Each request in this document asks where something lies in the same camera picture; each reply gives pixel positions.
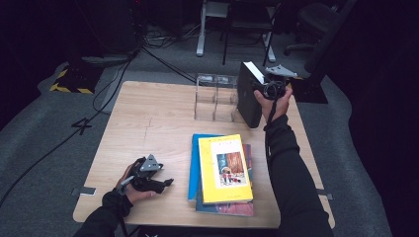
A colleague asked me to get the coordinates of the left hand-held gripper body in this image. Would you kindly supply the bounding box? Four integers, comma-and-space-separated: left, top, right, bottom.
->
126, 153, 166, 195

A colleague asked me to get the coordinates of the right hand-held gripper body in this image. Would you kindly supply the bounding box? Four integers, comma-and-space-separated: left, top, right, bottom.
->
258, 64, 298, 102

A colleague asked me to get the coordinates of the thick black book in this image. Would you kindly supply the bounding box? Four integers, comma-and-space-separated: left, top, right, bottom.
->
236, 60, 267, 129

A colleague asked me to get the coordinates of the thin blue book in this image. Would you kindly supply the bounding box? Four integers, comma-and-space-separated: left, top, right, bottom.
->
187, 132, 225, 202

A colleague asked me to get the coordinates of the clear acrylic book rack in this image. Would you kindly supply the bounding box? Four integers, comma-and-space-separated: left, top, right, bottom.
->
194, 73, 239, 122

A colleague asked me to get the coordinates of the yellow book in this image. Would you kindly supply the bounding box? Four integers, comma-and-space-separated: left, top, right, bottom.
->
197, 133, 255, 205

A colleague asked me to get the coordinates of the red and blue illustrated book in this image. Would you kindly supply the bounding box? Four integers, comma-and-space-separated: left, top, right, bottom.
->
196, 142, 255, 217

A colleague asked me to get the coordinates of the person's left hand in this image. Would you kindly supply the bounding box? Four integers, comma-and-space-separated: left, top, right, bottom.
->
115, 163, 158, 205

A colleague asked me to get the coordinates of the person's right hand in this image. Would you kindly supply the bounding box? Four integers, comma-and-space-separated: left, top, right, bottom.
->
253, 86, 293, 123

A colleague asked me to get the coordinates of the black stand with striped base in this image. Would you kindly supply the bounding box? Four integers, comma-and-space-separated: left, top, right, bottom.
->
290, 0, 359, 105

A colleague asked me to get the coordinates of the person's dark clothing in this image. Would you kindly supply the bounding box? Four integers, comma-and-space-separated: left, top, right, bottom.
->
136, 225, 285, 237

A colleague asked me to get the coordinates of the black metal chair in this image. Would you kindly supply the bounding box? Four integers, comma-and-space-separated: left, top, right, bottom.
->
221, 0, 277, 67

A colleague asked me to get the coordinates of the black office chair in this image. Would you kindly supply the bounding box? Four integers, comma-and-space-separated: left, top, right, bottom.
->
284, 1, 344, 57

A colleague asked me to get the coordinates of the yellow-black striped stand base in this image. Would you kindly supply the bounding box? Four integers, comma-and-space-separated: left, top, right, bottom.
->
48, 63, 104, 95

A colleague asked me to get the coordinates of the dark equipment cabinet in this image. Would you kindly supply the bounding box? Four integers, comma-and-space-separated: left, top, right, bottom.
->
73, 0, 146, 65

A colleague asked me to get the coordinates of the grey table bracket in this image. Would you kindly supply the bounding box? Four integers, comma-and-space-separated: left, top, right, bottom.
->
70, 186, 97, 198
315, 188, 334, 200

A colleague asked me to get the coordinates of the white desk frame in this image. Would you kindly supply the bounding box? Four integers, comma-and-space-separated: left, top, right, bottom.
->
196, 0, 277, 63

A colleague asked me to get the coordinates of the long black floor cable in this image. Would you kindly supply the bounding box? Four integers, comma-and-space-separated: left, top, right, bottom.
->
0, 48, 142, 206

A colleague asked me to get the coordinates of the thin black floor cable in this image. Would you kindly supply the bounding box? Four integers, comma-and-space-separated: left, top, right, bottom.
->
141, 47, 199, 84

